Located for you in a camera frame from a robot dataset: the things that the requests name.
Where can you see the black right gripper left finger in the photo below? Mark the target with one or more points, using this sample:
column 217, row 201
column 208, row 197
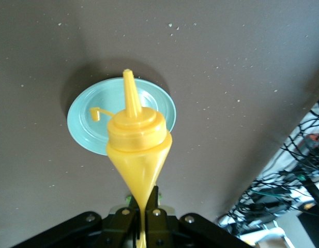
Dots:
column 97, row 232

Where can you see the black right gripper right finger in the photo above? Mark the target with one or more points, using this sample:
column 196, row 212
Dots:
column 174, row 232

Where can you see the yellow mustard squeeze bottle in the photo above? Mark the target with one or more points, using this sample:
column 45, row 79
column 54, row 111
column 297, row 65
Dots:
column 138, row 134

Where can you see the mint green plate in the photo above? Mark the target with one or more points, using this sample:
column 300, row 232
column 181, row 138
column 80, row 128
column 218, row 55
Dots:
column 81, row 124

